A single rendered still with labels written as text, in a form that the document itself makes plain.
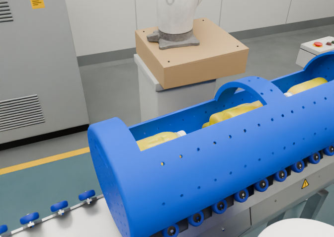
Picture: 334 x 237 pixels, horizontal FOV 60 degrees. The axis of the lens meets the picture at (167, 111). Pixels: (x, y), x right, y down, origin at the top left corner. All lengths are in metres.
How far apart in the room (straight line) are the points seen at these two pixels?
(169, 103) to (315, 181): 0.66
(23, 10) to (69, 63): 0.45
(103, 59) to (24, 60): 1.59
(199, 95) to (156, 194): 0.85
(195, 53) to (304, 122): 0.59
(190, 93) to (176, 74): 0.19
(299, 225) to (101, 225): 0.48
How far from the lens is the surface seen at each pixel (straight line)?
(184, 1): 1.23
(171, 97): 1.31
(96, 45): 3.61
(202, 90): 1.36
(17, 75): 2.28
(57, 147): 2.54
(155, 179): 0.58
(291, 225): 0.74
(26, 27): 2.15
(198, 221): 0.79
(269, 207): 0.98
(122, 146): 0.58
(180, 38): 1.28
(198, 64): 1.20
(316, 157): 1.03
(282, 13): 4.73
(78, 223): 0.86
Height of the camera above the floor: 1.62
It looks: 36 degrees down
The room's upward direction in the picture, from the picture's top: straight up
